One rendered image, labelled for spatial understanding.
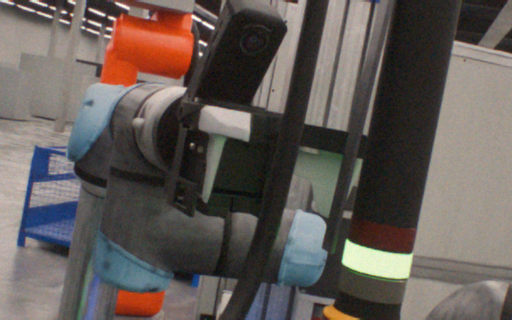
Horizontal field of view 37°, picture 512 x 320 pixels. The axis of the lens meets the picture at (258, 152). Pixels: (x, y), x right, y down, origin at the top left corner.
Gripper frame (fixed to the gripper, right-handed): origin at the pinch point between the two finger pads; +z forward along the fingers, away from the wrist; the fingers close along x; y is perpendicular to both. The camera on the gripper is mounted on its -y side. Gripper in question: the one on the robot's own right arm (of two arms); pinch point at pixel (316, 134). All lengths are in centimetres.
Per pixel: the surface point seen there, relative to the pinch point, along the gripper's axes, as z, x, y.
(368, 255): 8.9, 1.0, 5.2
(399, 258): 9.5, -0.4, 5.1
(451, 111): -151, -133, -12
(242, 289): 12.5, 9.1, 6.4
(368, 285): 9.1, 0.8, 6.6
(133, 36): -389, -94, -30
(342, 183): 7.6, 2.4, 2.0
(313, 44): 12.1, 7.8, -3.7
